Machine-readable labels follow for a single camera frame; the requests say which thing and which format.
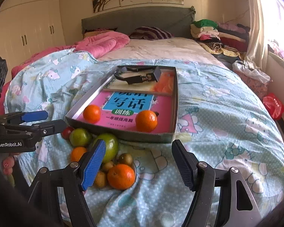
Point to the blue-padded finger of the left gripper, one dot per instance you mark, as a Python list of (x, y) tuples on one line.
[(23, 117)]

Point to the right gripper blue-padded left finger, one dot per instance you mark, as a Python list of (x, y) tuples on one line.
[(75, 179)]

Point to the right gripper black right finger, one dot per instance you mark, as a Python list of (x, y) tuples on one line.
[(236, 207)]

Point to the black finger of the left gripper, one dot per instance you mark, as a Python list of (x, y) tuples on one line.
[(38, 131)]

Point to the orange mandarin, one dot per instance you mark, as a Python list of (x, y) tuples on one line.
[(146, 121), (121, 177), (92, 114), (77, 153)]

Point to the brown kiwi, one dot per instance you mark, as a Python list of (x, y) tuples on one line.
[(105, 167), (101, 180), (125, 159)]

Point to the red tomato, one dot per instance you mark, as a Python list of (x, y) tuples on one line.
[(66, 132)]

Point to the smaller green citrus fruit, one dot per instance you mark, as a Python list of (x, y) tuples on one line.
[(80, 138)]

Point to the large green citrus fruit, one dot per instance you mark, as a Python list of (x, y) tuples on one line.
[(112, 145)]

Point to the pink chinese workbook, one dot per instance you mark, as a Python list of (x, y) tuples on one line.
[(119, 109)]

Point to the grey shallow tray box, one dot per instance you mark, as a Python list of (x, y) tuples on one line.
[(75, 115)]

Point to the white wardrobe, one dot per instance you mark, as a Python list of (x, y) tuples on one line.
[(28, 27)]

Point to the hello kitty blue quilt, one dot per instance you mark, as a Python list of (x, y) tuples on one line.
[(220, 120)]

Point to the pink folded blanket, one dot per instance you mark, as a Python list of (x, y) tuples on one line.
[(97, 43)]

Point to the red plastic bag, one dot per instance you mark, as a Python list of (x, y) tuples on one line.
[(274, 106)]

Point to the black plastic gripper part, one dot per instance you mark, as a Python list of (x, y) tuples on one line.
[(138, 74)]

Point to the white plastic bag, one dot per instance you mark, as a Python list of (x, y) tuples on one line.
[(249, 69)]

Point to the striped purple pillow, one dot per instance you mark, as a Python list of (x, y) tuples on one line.
[(150, 33)]

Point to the cream curtain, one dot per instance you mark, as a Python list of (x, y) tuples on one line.
[(257, 51)]

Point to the pile of folded clothes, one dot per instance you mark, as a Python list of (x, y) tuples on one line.
[(221, 38)]

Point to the grey green headboard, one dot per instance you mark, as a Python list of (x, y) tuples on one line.
[(175, 20)]

